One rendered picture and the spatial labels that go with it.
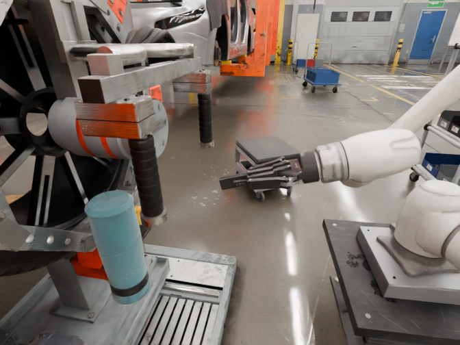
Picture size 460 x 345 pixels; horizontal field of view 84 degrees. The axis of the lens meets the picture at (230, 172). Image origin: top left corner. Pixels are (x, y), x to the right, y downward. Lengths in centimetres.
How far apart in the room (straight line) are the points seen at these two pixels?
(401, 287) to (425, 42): 1445
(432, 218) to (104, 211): 85
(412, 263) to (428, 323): 16
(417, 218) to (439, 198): 8
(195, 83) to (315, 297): 104
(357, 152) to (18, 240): 64
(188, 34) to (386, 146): 274
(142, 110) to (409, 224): 85
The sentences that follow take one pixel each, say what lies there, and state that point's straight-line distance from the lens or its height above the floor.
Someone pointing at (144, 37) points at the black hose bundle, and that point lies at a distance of 67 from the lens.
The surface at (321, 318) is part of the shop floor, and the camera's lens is 127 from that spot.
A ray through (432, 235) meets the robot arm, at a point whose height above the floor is 52.
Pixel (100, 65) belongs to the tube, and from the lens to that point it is 37.
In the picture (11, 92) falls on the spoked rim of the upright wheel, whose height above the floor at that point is 93.
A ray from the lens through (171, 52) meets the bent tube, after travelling 59.
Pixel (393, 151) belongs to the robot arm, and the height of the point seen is 82.
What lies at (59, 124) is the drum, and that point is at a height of 87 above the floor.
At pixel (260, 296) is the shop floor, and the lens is 128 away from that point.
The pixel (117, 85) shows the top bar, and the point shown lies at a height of 97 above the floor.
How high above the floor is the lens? 102
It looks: 27 degrees down
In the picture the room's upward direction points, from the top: straight up
